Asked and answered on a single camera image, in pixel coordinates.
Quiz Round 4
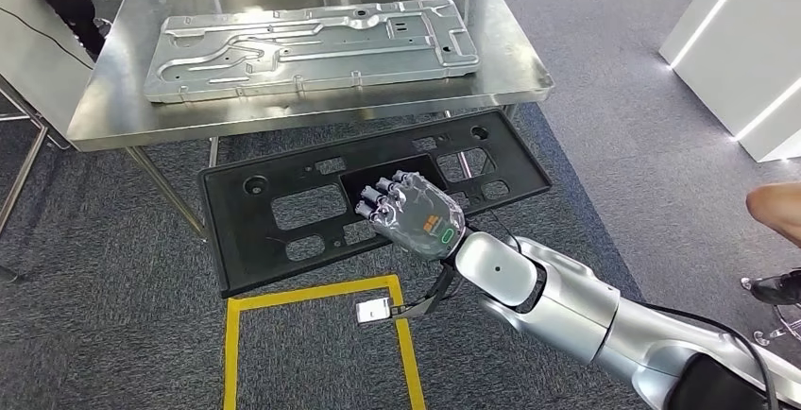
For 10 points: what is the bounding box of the person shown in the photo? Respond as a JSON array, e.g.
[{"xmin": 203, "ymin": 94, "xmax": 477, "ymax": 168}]
[
  {"xmin": 17, "ymin": 0, "xmax": 108, "ymax": 57},
  {"xmin": 745, "ymin": 181, "xmax": 801, "ymax": 307}
]

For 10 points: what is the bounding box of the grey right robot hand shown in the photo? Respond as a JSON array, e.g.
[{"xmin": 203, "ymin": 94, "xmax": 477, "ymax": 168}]
[{"xmin": 353, "ymin": 170, "xmax": 468, "ymax": 263}]

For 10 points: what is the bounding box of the stamped silver metal panel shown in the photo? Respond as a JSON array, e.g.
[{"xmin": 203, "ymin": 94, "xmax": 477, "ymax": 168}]
[{"xmin": 144, "ymin": 0, "xmax": 482, "ymax": 104}]

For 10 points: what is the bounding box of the white panel with light strips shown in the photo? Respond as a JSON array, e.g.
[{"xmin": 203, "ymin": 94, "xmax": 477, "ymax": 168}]
[{"xmin": 658, "ymin": 0, "xmax": 801, "ymax": 164}]

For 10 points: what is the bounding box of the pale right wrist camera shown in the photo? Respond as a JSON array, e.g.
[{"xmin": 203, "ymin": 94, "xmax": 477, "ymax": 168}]
[{"xmin": 355, "ymin": 263, "xmax": 461, "ymax": 324}]

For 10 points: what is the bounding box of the thin black cable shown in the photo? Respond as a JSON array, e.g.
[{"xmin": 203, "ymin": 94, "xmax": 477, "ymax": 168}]
[{"xmin": 0, "ymin": 6, "xmax": 95, "ymax": 72}]

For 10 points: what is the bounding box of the stainless steel workbench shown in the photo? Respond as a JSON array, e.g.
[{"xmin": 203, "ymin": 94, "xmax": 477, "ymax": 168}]
[{"xmin": 65, "ymin": 0, "xmax": 556, "ymax": 243}]

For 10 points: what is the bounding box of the yellow floor tape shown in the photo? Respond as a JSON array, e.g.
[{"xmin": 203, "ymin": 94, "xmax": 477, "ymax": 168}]
[{"xmin": 223, "ymin": 274, "xmax": 428, "ymax": 410}]

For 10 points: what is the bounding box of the black plastic plate bracket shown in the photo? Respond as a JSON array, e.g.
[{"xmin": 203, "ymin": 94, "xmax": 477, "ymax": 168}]
[{"xmin": 197, "ymin": 108, "xmax": 554, "ymax": 299}]

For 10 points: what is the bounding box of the chrome metal frame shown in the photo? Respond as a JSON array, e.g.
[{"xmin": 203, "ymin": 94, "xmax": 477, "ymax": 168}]
[{"xmin": 0, "ymin": 78, "xmax": 70, "ymax": 236}]

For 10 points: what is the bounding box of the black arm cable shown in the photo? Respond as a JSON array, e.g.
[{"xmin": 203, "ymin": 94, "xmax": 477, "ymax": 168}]
[{"xmin": 635, "ymin": 302, "xmax": 780, "ymax": 410}]

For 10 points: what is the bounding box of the white board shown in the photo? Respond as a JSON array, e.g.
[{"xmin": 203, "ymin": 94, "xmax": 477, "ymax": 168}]
[{"xmin": 0, "ymin": 0, "xmax": 96, "ymax": 139}]

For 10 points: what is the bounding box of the black stool with chrome base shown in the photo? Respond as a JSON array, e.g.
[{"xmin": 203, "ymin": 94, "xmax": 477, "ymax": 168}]
[{"xmin": 740, "ymin": 275, "xmax": 801, "ymax": 347}]

